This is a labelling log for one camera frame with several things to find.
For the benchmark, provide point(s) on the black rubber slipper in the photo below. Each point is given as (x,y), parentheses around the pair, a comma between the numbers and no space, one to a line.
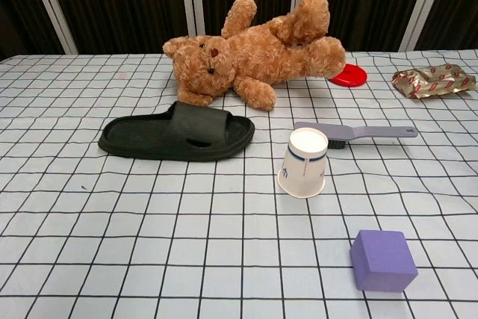
(194,124)

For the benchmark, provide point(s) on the grey handled brush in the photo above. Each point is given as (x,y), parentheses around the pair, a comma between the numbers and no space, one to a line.
(347,131)

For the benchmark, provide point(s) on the white paper cup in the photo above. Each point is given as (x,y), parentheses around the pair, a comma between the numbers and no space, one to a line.
(302,173)

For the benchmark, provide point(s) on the brown plush teddy bear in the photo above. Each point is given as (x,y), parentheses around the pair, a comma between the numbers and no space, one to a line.
(254,54)

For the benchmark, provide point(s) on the red plastic disc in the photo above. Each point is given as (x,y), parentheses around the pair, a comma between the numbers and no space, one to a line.
(353,76)

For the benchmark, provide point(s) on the white black checkered tablecloth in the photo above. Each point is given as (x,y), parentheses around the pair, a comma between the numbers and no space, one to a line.
(149,240)

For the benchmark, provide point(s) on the purple foam cube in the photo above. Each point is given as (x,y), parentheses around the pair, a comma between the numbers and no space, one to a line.
(381,259)

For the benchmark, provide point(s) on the gold foil snack wrapper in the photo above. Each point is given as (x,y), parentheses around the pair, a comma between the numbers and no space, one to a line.
(433,81)

